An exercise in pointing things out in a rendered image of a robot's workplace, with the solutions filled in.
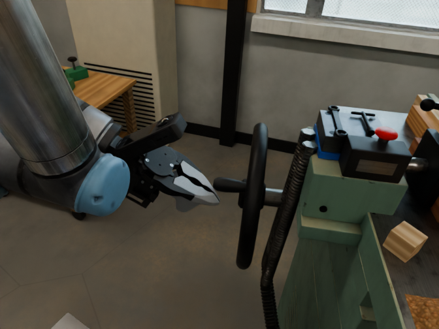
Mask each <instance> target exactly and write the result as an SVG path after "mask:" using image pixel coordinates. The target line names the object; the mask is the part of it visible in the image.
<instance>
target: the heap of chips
mask: <svg viewBox="0 0 439 329"><path fill-rule="evenodd" d="M405 297H406V300H407V303H408V306H409V308H410V312H411V314H412V318H413V320H414V324H415V327H416V329H439V298H427V297H422V296H415V295H410V294H405Z"/></svg>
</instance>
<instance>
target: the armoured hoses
mask: <svg viewBox="0 0 439 329"><path fill-rule="evenodd" d="M315 137H316V132H314V131H313V130H311V129H307V128H306V129H301V132H300V135H299V139H298V143H297V148H296V149H295V154H294V156H293V160H292V164H291V167H290V170H289V172H288V175H287V178H286V181H285V186H284V189H283V191H282V198H281V200H282V202H281V203H282V205H280V207H279V208H278V209H277V211H276V215H275V218H274V222H273V225H272V228H271V231H270V235H269V237H268V242H267V245H266V247H265V251H264V253H263V257H262V262H261V264H262V265H261V267H262V269H261V270H262V272H261V273H262V276H261V281H260V287H261V288H260V289H261V294H262V295H261V297H262V303H263V310H264V312H263V313H264V317H265V320H266V321H265V324H266V325H265V326H266V329H280V327H279V325H278V324H279V322H278V318H277V317H278V315H277V313H278V312H277V309H276V302H275V301H276V299H275V295H274V294H275V293H274V286H273V284H274V283H273V277H274V274H275V271H276V268H277V265H278V261H279V260H280V257H281V254H282V250H283V248H284V245H285V241H286V238H287V236H288V234H289V229H290V228H291V224H292V221H293V218H294V216H295V213H296V208H297V204H298V202H299V198H300V194H301V189H302V186H303V183H304V177H305V175H306V171H307V167H308V163H309V160H310V157H311V156H312V155H313V154H315V153H316V152H317V149H318V146H317V144H315V143H314V142H311V140H314V139H315Z"/></svg>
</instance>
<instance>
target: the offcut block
mask: <svg viewBox="0 0 439 329"><path fill-rule="evenodd" d="M427 239H428V236H426V235H424V234H423V233H422V232H420V231H419V230H418V229H416V228H414V227H413V226H412V225H410V224H408V223H407V222H406V221H403V222H402V223H400V224H399V225H397V226H396V227H395V228H393V229H392V230H391V231H390V233H389V234H388V236H387V238H386V240H385V241H384V243H383V246H384V247H385V248H386V249H388V250H389V251H390V252H392V254H394V255H395V256H397V257H398V258H399V259H400V260H402V261H403V262H407V261H409V260H410V259H411V258H412V257H413V256H414V255H416V254H417V253H418V252H419V250H420V249H421V248H422V246H423V244H424V243H425V242H426V240H427Z"/></svg>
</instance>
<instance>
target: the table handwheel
mask: <svg viewBox="0 0 439 329"><path fill-rule="evenodd" d="M267 148H268V127H267V126H266V125H265V124H264V123H258V124H256V125H255V127H254V128H253V137H252V146H251V151H250V161H249V167H248V176H247V179H243V180H242V181H243V182H246V191H245V193H239V197H238V206H239V207H240V208H243V210H242V220H241V226H240V235H239V240H238V249H237V255H236V265H237V266H238V267H239V268H240V269H242V270H245V269H247V268H249V267H250V264H251V263H252V258H253V252H254V248H255V241H256V236H257V229H258V224H259V215H260V210H261V209H263V206H272V207H277V208H279V207H280V205H282V203H281V202H282V200H281V198H282V191H283V190H280V189H271V188H266V184H265V183H264V179H265V168H266V161H267Z"/></svg>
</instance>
